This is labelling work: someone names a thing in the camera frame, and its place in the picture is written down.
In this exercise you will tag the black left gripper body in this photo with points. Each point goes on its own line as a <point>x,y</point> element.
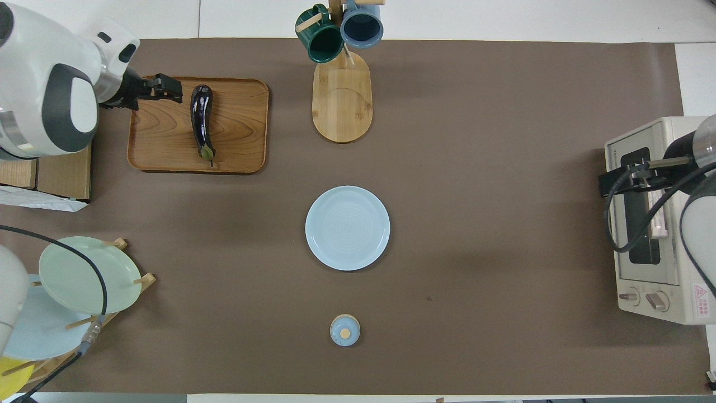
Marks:
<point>128,89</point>

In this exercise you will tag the dark purple eggplant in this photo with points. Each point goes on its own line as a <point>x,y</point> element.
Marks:
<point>201,117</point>

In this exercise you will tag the wooden serving tray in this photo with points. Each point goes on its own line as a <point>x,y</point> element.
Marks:
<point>235,129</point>

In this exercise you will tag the blue mug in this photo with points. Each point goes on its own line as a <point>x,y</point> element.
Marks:
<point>362,28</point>

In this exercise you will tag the grey oven knob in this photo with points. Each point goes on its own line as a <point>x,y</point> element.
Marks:
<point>629,296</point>
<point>657,301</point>

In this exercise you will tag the dark green mug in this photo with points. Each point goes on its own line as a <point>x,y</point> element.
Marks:
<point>321,42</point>

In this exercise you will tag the light blue ceramic plate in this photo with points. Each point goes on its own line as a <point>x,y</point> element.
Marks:
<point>50,336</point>
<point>347,229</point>

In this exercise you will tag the brown table mat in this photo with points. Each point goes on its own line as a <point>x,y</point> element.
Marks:
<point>447,140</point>

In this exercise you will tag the wooden plate rack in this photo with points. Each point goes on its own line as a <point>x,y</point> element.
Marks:
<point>142,278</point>

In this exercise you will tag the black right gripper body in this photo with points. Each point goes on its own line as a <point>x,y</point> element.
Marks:
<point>682,150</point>

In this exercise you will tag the pale green plate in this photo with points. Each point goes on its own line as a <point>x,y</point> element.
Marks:
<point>72,274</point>

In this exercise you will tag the wooden mug tree stand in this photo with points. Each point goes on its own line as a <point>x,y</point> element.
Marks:
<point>342,106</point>

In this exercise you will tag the yellow plate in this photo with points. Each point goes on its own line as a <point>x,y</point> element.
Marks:
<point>11,380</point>

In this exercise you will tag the cream toaster oven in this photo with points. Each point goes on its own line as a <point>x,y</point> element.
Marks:
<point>671,296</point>

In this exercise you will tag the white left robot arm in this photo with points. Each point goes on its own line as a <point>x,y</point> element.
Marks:
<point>33,56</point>

